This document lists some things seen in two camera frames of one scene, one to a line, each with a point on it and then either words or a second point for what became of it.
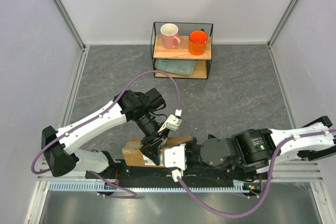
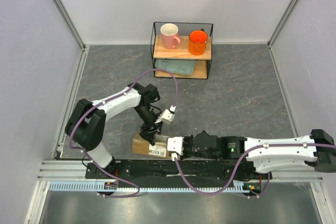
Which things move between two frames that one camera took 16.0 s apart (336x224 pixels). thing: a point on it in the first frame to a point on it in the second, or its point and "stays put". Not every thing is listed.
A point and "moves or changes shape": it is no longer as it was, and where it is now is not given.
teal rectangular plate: x=185 y=67 stays put
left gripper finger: x=151 y=151 to x=149 y=136
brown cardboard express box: x=132 y=155 moves or changes shape
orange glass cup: x=197 y=42 stays put
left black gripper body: x=148 y=140 to x=146 y=126
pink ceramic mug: x=169 y=32 stays put
